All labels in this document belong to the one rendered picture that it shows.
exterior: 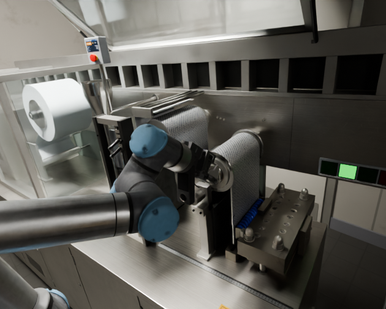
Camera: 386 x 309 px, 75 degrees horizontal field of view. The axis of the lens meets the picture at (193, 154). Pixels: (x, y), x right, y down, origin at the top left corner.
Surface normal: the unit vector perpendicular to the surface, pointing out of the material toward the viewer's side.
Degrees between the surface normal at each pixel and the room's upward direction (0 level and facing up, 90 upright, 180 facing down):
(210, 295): 0
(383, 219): 90
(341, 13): 90
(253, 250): 90
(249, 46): 90
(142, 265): 0
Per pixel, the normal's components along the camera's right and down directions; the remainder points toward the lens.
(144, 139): -0.50, -0.30
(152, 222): 0.48, 0.32
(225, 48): -0.58, 0.37
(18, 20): 0.72, 0.22
